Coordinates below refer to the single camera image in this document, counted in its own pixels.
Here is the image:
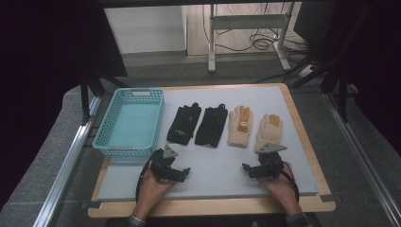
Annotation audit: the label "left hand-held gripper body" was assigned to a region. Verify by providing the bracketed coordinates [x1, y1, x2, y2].
[148, 144, 180, 183]

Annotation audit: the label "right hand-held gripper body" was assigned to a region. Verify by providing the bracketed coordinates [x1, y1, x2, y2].
[252, 142, 288, 181]

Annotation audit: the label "beige fluffy glove orange fingers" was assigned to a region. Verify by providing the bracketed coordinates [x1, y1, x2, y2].
[227, 105, 253, 148]
[254, 113, 284, 152]

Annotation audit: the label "person's left hand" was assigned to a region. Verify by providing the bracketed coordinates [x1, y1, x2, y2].
[137, 171, 178, 212]

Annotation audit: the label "person's right hand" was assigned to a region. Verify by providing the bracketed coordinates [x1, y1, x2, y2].
[258, 174, 301, 213]

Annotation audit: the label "black glove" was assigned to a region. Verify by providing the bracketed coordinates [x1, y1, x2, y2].
[194, 103, 229, 148]
[166, 102, 202, 146]

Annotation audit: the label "light blue plastic basket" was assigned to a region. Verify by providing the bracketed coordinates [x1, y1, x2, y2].
[92, 87, 166, 159]

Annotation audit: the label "grey tape piece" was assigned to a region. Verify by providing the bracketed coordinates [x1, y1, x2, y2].
[80, 200, 104, 210]
[320, 193, 343, 203]

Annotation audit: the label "white power strip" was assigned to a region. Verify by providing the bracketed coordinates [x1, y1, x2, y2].
[298, 63, 315, 79]

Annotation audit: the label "black tripod legs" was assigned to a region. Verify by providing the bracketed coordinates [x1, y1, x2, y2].
[283, 51, 352, 124]
[79, 73, 129, 125]

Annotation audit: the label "white panel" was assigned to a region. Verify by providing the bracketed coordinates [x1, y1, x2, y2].
[103, 6, 187, 55]

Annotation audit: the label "white metal stand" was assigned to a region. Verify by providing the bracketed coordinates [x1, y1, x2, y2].
[207, 3, 292, 74]

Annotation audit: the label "dark curtain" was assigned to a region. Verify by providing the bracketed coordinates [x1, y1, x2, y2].
[292, 0, 401, 157]
[0, 0, 129, 211]

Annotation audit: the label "left hand-held gripper black cable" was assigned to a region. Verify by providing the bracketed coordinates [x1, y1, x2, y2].
[135, 150, 159, 203]

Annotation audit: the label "hand-held gripper black cable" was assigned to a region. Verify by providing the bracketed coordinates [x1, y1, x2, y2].
[281, 161, 301, 202]
[135, 150, 159, 203]

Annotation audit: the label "right hand-held gripper black cable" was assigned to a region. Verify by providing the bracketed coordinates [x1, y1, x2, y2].
[281, 161, 301, 202]

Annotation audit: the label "aluminium rail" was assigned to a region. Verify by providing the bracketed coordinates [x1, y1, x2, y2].
[32, 95, 102, 227]
[323, 92, 401, 219]

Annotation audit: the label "black floor cables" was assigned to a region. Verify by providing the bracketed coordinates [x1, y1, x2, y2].
[201, 3, 311, 55]

